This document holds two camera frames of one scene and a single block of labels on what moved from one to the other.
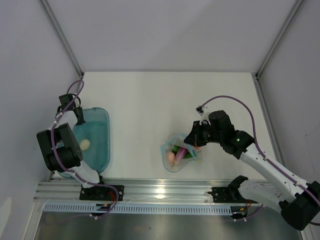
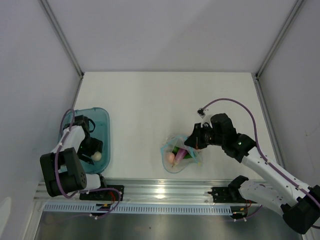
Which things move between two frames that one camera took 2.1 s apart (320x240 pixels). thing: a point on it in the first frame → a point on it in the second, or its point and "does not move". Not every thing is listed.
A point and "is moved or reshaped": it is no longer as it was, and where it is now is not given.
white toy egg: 84,144 is moved or reshaped
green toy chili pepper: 187,155 does not move
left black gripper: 81,120 → 97,145
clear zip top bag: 177,153 does not move
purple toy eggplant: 180,154 does not move
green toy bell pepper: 175,149 does not move
